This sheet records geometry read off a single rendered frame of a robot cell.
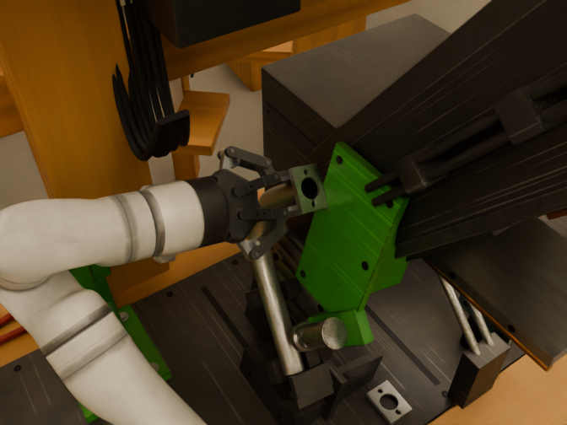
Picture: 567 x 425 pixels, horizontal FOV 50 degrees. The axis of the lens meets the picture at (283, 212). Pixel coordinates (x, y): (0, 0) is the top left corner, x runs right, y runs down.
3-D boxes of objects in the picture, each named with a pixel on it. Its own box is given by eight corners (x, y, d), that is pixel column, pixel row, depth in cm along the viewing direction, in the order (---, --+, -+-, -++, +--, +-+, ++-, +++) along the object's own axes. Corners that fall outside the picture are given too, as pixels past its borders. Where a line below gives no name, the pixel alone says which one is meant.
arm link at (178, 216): (152, 185, 72) (100, 195, 68) (191, 167, 62) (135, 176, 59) (170, 260, 72) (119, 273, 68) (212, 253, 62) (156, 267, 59)
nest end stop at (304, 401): (313, 392, 86) (334, 393, 82) (279, 408, 83) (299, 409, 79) (311, 384, 86) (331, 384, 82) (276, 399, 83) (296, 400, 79)
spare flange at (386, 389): (364, 395, 88) (365, 393, 87) (386, 382, 89) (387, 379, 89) (390, 426, 84) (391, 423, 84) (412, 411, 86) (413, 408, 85)
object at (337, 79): (456, 224, 112) (502, 60, 89) (322, 297, 100) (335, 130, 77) (390, 170, 123) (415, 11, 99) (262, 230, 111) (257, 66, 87)
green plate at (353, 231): (393, 317, 80) (454, 185, 68) (346, 336, 75) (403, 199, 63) (340, 261, 86) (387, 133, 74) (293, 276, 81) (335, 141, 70)
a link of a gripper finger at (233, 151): (226, 153, 68) (269, 174, 70) (230, 138, 68) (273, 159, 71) (215, 158, 70) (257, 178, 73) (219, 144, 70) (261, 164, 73)
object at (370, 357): (371, 401, 91) (390, 361, 86) (323, 426, 85) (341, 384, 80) (288, 302, 104) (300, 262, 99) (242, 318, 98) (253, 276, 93)
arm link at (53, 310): (-42, 253, 58) (42, 372, 59) (-36, 226, 51) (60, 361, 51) (24, 217, 62) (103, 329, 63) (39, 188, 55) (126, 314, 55)
